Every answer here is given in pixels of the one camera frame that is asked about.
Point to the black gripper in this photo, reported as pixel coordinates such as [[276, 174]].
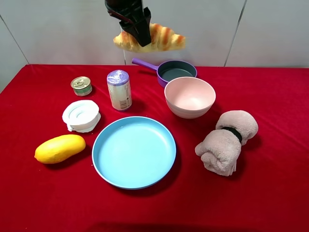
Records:
[[131, 12]]

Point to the rolled pink towel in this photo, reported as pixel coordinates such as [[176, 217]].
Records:
[[221, 148]]

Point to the white round lidded cup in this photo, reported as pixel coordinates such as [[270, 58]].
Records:
[[81, 116]]

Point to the yellow mango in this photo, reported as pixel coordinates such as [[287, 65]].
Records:
[[59, 148]]

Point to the blue plate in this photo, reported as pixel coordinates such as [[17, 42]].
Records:
[[134, 152]]

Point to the purple saucepan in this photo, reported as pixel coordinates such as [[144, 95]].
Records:
[[169, 70]]

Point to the red tablecloth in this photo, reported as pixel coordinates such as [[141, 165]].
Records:
[[269, 191]]

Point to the pink bowl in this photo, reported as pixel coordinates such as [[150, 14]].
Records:
[[189, 97]]

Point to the small tin can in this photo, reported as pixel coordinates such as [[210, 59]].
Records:
[[81, 86]]

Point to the purple capped white canister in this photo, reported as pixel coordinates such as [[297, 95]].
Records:
[[119, 89]]

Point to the toy croissant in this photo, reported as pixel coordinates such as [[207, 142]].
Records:
[[162, 39]]

